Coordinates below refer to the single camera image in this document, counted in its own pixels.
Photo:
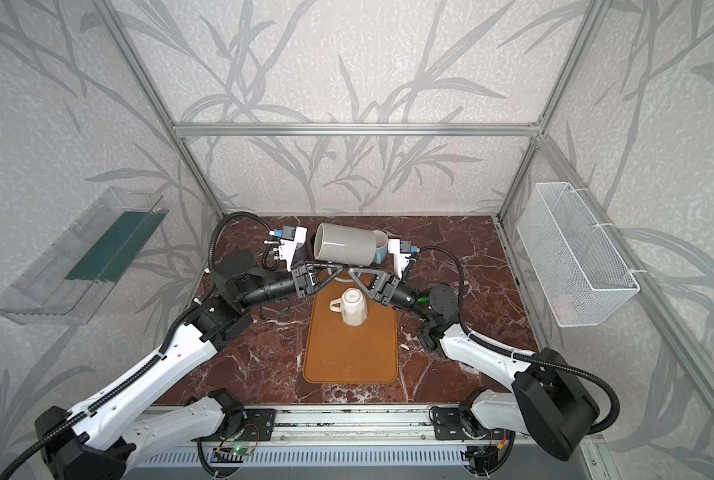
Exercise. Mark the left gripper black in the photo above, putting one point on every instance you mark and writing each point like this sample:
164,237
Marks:
303,281

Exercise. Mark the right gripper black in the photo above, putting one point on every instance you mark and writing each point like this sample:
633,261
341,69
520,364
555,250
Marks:
384,289

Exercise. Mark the white faceted mug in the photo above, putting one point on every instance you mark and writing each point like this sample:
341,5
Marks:
352,307

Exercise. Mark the grey mug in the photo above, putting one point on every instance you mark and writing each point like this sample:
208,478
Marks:
346,245

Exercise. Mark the large light blue mug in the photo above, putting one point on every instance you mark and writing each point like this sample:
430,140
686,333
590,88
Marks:
381,247

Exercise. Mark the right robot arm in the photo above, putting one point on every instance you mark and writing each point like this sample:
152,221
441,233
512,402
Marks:
556,404

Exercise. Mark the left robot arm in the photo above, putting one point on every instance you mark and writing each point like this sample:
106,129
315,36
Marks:
195,337

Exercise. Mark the orange brown tray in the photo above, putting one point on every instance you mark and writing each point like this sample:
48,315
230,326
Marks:
338,353

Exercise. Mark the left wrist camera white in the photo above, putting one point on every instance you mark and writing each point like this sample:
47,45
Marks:
290,244

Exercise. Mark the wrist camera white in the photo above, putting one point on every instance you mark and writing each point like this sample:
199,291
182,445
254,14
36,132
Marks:
290,244
404,255

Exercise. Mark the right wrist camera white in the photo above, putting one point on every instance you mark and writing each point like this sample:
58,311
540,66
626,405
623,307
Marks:
404,255

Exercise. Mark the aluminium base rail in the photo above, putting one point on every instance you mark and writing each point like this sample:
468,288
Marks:
295,425

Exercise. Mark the white wire mesh basket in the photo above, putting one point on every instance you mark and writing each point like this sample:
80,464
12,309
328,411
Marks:
582,275

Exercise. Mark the clear plastic wall bin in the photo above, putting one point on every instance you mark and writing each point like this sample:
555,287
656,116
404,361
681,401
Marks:
68,283

